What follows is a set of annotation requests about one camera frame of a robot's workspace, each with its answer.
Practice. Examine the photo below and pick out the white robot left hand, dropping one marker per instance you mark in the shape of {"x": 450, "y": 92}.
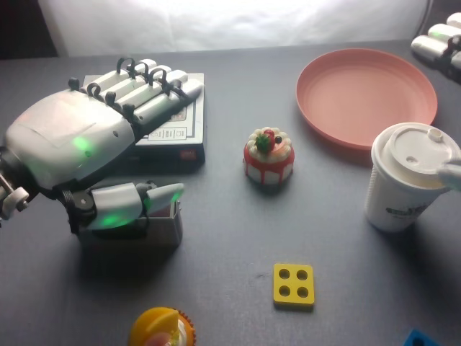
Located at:
{"x": 65, "y": 126}

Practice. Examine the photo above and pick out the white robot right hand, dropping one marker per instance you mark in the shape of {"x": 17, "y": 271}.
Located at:
{"x": 437, "y": 43}

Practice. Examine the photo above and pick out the purple and white small box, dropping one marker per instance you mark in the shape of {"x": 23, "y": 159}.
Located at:
{"x": 162, "y": 230}

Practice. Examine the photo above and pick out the white paper cup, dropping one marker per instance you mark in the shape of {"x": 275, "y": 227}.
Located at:
{"x": 396, "y": 180}

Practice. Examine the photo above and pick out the pink round plate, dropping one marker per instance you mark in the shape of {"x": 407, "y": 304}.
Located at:
{"x": 360, "y": 97}

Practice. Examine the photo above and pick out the calculator box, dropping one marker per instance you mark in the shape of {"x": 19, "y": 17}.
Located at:
{"x": 180, "y": 144}

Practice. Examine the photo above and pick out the white backdrop sheet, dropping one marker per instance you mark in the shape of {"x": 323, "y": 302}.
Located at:
{"x": 216, "y": 25}

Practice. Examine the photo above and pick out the grey table cloth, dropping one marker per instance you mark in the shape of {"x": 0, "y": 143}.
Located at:
{"x": 216, "y": 234}

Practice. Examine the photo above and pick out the strawberry cake toy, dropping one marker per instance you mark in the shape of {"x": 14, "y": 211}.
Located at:
{"x": 268, "y": 158}

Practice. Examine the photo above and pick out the orange cupcake toy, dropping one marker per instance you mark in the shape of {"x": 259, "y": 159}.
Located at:
{"x": 155, "y": 328}

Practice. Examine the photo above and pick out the yellow four-hole block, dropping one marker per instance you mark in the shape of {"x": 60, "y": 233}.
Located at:
{"x": 293, "y": 299}

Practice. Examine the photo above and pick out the blue block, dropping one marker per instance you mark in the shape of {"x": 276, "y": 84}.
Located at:
{"x": 421, "y": 339}

